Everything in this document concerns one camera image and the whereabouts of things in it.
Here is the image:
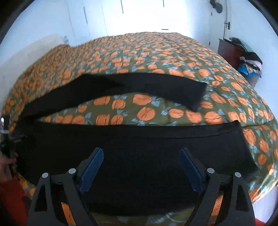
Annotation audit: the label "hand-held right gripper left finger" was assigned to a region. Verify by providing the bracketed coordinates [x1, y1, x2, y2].
[27, 147, 104, 226]

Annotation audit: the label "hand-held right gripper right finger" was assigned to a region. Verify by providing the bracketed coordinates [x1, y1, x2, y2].
[178, 147, 255, 226]

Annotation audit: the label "black pants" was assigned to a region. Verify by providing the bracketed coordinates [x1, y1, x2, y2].
[13, 73, 258, 218]

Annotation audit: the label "person's left hand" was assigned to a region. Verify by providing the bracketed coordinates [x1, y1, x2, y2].
[0, 152, 17, 182]

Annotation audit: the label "red cloth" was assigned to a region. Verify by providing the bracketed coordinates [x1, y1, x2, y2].
[0, 176, 28, 226]
[253, 217, 268, 226]

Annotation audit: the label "white pillow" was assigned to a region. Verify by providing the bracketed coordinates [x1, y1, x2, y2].
[0, 34, 70, 109]

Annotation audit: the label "orange floral green blanket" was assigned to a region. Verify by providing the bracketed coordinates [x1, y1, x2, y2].
[1, 31, 278, 226]

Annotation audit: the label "pile of mixed clothes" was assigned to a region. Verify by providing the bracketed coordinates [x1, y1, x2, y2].
[237, 51, 263, 77]

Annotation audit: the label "brown wooden cabinet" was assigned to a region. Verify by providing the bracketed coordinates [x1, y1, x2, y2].
[218, 39, 259, 87]

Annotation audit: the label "dark green cloth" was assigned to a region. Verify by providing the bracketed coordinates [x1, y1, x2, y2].
[230, 37, 250, 53]

